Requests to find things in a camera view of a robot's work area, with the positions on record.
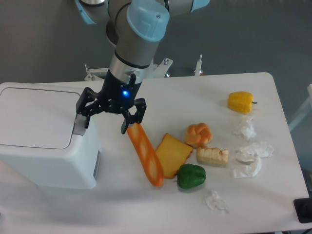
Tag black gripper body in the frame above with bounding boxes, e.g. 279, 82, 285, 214
97, 70, 142, 114

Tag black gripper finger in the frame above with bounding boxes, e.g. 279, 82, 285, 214
120, 98, 147, 134
76, 87, 103, 129

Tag white trash can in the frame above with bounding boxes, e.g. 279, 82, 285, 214
0, 82, 101, 189

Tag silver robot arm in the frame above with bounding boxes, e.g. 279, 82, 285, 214
76, 0, 209, 134

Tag orange toy baguette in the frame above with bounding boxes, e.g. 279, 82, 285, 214
127, 123, 164, 187

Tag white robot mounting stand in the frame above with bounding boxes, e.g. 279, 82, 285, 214
84, 54, 203, 81

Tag yellow toy toast slice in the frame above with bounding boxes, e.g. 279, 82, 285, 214
156, 133, 193, 179

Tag orange braided toy bun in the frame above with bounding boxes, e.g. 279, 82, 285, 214
184, 123, 213, 149

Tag green toy bell pepper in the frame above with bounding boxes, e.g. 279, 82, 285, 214
177, 164, 206, 189

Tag beige toy bread loaf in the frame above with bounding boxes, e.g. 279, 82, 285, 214
196, 146, 229, 166

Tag yellow toy bell pepper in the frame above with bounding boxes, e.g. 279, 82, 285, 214
227, 91, 257, 114

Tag crumpled white tissue upper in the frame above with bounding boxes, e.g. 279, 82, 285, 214
234, 116, 256, 141

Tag small crumpled white tissue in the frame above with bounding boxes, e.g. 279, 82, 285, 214
204, 191, 230, 213

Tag crumpled white tissue lower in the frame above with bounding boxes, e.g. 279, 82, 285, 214
231, 157, 262, 179

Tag crumpled white tissue middle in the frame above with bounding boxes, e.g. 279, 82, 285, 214
235, 141, 274, 163

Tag black device at edge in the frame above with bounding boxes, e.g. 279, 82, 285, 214
293, 198, 312, 223

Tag white frame at right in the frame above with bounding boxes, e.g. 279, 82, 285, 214
288, 84, 312, 132

